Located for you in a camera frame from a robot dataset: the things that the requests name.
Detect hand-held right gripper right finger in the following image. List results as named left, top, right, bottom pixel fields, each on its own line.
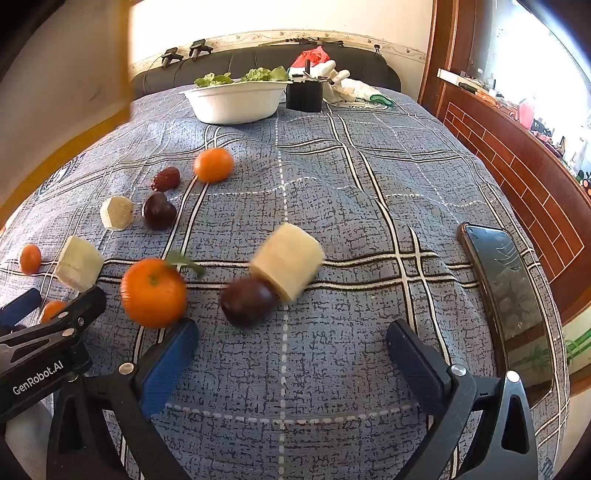
left=387, top=320, right=539, bottom=480

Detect white pot with green plant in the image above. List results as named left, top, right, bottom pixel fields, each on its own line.
left=180, top=79, right=289, bottom=125

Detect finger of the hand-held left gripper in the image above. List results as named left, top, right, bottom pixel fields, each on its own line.
left=0, top=288, right=43, bottom=330
left=0, top=286, right=107, bottom=371

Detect peeled banana piece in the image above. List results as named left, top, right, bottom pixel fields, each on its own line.
left=249, top=222, right=325, bottom=303
left=54, top=235, right=105, bottom=292
left=100, top=196, right=134, bottom=230

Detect cardboard box with yellow tape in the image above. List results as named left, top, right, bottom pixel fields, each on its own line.
left=0, top=0, right=134, bottom=229

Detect round dark plum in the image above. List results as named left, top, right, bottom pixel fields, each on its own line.
left=219, top=277, right=279, bottom=328

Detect white gloves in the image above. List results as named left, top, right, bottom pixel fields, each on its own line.
left=305, top=59, right=385, bottom=105

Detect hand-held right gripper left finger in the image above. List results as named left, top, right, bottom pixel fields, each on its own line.
left=46, top=318, right=200, bottom=480

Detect black smartphone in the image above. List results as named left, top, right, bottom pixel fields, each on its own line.
left=457, top=222, right=556, bottom=409

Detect green lettuce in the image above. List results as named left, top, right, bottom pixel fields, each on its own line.
left=194, top=66, right=290, bottom=88

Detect blue plaid blanket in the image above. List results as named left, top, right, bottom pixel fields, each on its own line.
left=0, top=85, right=571, bottom=480

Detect orange mandarin with green leaf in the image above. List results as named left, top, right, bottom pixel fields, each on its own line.
left=120, top=251, right=206, bottom=329

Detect red plastic bag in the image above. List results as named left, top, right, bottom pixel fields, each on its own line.
left=293, top=46, right=331, bottom=71

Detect heart-shaped dark plum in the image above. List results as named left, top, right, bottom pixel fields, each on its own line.
left=142, top=191, right=177, bottom=231

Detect wooden cabinet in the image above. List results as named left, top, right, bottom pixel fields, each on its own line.
left=418, top=0, right=591, bottom=324

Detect small orange kumquat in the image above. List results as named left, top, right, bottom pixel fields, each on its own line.
left=40, top=300, right=69, bottom=324
left=19, top=244, right=43, bottom=275

